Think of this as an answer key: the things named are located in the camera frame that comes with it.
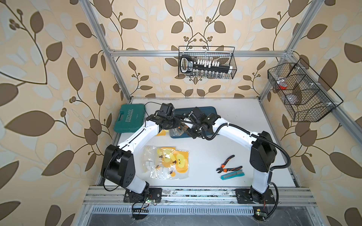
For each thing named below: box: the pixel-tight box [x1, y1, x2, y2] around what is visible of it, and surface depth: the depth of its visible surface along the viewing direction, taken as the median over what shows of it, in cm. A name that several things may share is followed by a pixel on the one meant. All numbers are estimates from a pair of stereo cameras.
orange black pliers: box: [215, 154, 243, 174], surface depth 85 cm
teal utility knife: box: [220, 169, 245, 181], surface depth 83 cm
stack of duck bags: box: [142, 145, 190, 180], surface depth 86 cm
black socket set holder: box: [180, 55, 233, 76], surface depth 86 cm
